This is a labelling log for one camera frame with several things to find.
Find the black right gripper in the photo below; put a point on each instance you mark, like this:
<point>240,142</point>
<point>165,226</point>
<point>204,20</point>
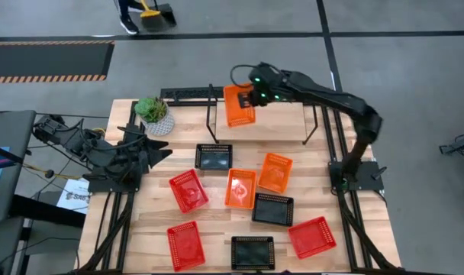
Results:
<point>266,86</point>

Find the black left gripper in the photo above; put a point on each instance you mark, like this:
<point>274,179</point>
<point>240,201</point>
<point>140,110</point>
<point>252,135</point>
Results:
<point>142,156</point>

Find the orange plastic basket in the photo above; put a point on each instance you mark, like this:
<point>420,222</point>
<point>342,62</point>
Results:
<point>240,188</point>
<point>275,172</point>
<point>232,110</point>

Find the red plastic basket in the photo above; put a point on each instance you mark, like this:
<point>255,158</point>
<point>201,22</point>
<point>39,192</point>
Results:
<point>311,237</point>
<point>185,245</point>
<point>188,190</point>

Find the black plastic basket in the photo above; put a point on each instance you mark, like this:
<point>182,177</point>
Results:
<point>252,253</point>
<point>213,156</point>
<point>272,209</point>

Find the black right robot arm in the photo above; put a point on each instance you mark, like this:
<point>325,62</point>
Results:
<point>331,93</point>

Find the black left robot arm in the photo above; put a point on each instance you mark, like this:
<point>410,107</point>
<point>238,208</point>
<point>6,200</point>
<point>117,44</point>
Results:
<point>83,147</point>

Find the succulent in patterned white pot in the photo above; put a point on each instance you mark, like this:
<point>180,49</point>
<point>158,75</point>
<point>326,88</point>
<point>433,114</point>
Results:
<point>155,116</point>

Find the black perforated metal strip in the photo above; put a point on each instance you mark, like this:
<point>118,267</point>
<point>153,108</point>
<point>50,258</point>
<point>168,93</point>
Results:
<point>190,92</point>

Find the white printed paper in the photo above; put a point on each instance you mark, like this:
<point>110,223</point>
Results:
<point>73,191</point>

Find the dark dustpan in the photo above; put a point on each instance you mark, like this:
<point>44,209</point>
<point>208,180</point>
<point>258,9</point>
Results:
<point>167,15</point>

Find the black floor beam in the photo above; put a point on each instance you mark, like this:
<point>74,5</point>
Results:
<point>45,212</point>

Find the yellow broom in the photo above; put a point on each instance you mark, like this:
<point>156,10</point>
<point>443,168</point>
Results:
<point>150,14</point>

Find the person's feet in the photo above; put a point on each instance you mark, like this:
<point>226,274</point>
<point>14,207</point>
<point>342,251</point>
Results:
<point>128,24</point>

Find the black hazard-striped floor mat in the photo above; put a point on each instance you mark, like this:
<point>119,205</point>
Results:
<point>45,61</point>

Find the grey side table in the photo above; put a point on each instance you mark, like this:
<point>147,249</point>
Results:
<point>14,130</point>

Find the grey cabinet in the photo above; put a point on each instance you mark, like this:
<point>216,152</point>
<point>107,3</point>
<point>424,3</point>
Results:
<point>3,244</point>

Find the wooden shelf, black metal frame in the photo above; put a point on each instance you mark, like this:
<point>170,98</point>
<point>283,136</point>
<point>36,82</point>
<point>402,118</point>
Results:
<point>278,122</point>

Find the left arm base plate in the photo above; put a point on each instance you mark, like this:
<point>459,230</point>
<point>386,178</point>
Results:
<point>113,185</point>

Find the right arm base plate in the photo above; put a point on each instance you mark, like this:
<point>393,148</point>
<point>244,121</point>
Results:
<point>369,177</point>

